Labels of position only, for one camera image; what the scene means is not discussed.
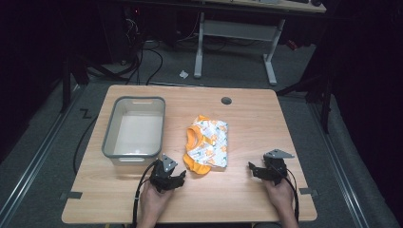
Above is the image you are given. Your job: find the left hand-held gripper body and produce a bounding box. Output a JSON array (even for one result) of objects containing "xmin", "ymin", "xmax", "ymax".
[{"xmin": 149, "ymin": 154, "xmax": 179, "ymax": 193}]

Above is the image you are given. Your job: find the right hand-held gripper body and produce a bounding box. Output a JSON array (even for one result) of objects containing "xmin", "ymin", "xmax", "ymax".
[{"xmin": 262, "ymin": 148, "xmax": 296, "ymax": 186}]

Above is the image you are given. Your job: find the person's left hand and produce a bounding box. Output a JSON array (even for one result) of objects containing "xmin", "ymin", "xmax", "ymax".
[{"xmin": 139, "ymin": 180, "xmax": 174, "ymax": 220}]

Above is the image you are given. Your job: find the person's right hand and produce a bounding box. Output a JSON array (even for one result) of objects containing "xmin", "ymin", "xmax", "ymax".
[{"xmin": 264, "ymin": 178, "xmax": 296, "ymax": 217}]

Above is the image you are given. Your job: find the grey tape strip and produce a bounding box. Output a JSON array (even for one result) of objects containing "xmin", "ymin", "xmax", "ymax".
[
  {"xmin": 298, "ymin": 187, "xmax": 319, "ymax": 197},
  {"xmin": 59, "ymin": 190, "xmax": 84, "ymax": 201}
]

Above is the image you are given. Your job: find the folded orange and white garment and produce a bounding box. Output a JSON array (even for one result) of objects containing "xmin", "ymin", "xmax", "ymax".
[{"xmin": 182, "ymin": 114, "xmax": 230, "ymax": 176}]

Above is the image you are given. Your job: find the white bin with grey rim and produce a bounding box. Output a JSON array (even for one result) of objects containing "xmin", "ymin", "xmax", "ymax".
[{"xmin": 101, "ymin": 95, "xmax": 167, "ymax": 167}]

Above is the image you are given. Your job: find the black metal stand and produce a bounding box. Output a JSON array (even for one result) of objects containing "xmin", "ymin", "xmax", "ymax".
[
  {"xmin": 59, "ymin": 51, "xmax": 91, "ymax": 114},
  {"xmin": 275, "ymin": 60, "xmax": 336, "ymax": 135}
]

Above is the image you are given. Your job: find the white-legged desk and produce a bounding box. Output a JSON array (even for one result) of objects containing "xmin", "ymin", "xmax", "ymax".
[{"xmin": 189, "ymin": 0, "xmax": 328, "ymax": 86}]

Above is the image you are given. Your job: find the dark computer tower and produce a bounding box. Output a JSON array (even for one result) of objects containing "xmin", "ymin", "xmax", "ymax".
[{"xmin": 97, "ymin": 4, "xmax": 144, "ymax": 65}]

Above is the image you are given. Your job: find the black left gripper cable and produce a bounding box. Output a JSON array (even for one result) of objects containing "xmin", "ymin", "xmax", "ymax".
[{"xmin": 131, "ymin": 160, "xmax": 159, "ymax": 228}]

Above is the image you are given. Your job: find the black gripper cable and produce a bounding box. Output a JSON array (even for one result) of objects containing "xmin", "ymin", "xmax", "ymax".
[
  {"xmin": 131, "ymin": 160, "xmax": 159, "ymax": 228},
  {"xmin": 284, "ymin": 175, "xmax": 300, "ymax": 223}
]

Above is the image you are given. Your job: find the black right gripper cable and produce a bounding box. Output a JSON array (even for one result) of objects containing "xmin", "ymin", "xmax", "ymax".
[{"xmin": 284, "ymin": 175, "xmax": 300, "ymax": 223}]

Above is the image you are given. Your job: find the metal floor rail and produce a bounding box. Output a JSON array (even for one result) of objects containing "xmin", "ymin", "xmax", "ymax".
[
  {"xmin": 0, "ymin": 85, "xmax": 84, "ymax": 222},
  {"xmin": 308, "ymin": 101, "xmax": 373, "ymax": 228}
]

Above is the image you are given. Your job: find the thin black floor cable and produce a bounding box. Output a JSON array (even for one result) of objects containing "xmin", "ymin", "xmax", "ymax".
[{"xmin": 72, "ymin": 115, "xmax": 100, "ymax": 176}]

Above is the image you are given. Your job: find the bundle of black floor cables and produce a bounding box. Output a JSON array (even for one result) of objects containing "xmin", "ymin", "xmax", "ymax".
[{"xmin": 116, "ymin": 37, "xmax": 164, "ymax": 86}]

